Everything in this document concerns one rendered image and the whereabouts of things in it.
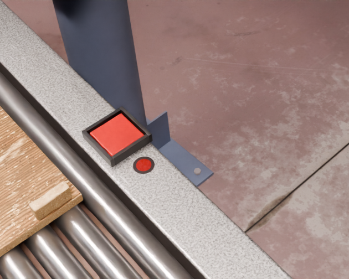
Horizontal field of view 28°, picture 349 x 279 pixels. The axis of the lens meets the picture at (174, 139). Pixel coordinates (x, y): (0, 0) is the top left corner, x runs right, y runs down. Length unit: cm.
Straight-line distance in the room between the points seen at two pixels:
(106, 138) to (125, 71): 71
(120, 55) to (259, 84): 80
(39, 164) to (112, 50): 69
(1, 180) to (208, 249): 31
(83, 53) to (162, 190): 74
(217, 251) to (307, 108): 143
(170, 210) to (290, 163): 123
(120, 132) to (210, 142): 119
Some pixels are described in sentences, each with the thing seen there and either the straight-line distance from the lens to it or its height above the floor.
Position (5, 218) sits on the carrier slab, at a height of 94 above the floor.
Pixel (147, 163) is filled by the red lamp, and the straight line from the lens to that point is 101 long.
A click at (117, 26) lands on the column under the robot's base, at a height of 65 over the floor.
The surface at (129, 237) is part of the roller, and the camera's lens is 94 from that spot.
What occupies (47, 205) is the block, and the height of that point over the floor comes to 96.
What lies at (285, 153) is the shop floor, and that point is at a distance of 218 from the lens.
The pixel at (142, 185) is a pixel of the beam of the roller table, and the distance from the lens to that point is 99.
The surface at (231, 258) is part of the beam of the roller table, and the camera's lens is 92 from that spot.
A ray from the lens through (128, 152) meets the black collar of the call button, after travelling 102.
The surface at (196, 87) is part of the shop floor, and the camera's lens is 237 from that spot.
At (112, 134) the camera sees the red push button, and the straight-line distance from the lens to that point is 104.
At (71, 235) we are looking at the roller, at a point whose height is 91.
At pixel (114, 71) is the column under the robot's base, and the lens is 171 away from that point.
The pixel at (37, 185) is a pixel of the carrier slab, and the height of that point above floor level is 94.
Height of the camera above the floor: 172
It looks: 50 degrees down
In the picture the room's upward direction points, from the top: 7 degrees counter-clockwise
